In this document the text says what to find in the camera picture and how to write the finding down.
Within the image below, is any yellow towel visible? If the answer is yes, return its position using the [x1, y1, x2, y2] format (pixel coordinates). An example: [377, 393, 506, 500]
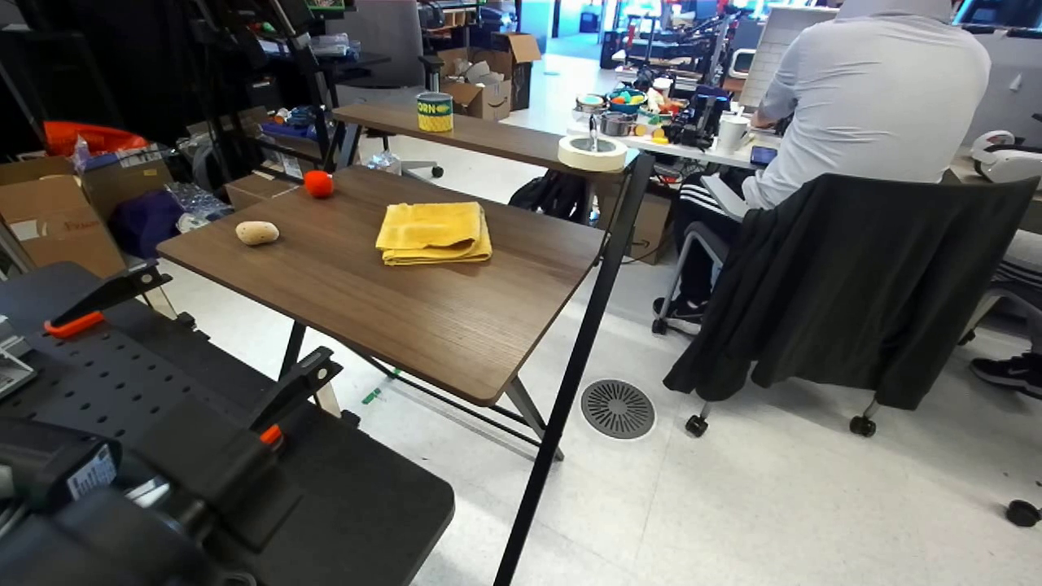
[375, 203, 492, 266]

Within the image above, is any red tomato plushie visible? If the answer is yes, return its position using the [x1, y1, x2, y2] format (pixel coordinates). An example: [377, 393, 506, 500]
[302, 168, 336, 198]

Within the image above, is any beige potato plushie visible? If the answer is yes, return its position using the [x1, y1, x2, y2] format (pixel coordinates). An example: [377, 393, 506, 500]
[235, 221, 280, 246]

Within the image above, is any wooden table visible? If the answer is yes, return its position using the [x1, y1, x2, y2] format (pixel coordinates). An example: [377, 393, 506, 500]
[332, 104, 575, 173]
[160, 165, 602, 445]

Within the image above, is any round floor drain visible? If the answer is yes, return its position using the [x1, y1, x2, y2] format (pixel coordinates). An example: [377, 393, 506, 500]
[579, 380, 653, 439]

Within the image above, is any black tripod pole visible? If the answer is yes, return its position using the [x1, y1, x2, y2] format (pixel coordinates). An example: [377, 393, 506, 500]
[492, 152, 653, 586]

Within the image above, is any white tape roll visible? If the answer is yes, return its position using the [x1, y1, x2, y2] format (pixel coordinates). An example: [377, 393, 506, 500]
[555, 133, 628, 173]

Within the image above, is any yellow green can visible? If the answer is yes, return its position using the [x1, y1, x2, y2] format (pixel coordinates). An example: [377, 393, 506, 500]
[416, 91, 452, 133]

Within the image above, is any open cardboard box far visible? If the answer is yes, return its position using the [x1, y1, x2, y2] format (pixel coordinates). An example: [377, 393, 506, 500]
[439, 31, 539, 121]

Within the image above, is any orange black clamp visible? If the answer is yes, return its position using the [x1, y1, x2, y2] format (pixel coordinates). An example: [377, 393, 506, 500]
[42, 266, 170, 343]
[180, 348, 339, 548]

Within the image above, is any black office chair with jacket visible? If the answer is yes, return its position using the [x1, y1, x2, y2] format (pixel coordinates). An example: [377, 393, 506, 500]
[664, 177, 1038, 435]

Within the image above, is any black perforated mounting board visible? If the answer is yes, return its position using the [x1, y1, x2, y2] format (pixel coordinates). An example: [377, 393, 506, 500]
[0, 264, 455, 586]

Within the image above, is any person in grey shirt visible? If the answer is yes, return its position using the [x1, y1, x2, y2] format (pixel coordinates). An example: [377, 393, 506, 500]
[653, 0, 994, 327]

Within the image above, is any cardboard box on floor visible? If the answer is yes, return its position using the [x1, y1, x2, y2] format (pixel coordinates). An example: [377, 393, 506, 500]
[0, 162, 124, 275]

